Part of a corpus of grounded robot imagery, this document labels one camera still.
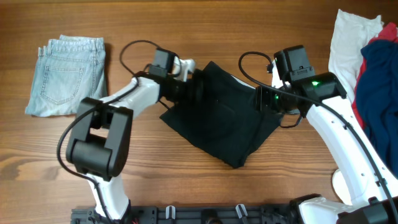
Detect white garment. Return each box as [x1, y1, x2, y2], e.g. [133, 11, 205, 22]
[328, 9, 384, 103]

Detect black shorts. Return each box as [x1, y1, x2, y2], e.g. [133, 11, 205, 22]
[160, 62, 282, 169]

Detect left black cable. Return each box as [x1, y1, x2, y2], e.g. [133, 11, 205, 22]
[55, 39, 182, 224]

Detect right black cable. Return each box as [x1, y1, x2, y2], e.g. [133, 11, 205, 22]
[238, 51, 398, 218]

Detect navy blue garment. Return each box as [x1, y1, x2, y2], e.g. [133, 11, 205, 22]
[356, 40, 397, 175]

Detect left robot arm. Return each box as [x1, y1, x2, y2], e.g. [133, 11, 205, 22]
[61, 47, 203, 223]

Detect red garment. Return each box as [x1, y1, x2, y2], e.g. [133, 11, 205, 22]
[351, 22, 398, 130]

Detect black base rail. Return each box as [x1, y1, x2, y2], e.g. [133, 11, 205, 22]
[70, 204, 299, 224]

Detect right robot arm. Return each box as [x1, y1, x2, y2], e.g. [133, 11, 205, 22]
[255, 45, 397, 223]

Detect folded light blue jeans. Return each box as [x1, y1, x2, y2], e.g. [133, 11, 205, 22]
[25, 35, 108, 117]

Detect black cable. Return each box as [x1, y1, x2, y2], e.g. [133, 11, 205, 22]
[238, 51, 398, 218]
[55, 39, 182, 224]

